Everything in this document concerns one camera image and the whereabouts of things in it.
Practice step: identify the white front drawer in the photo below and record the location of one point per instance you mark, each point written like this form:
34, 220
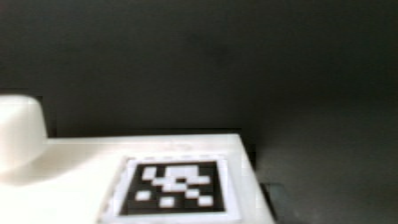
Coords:
121, 180

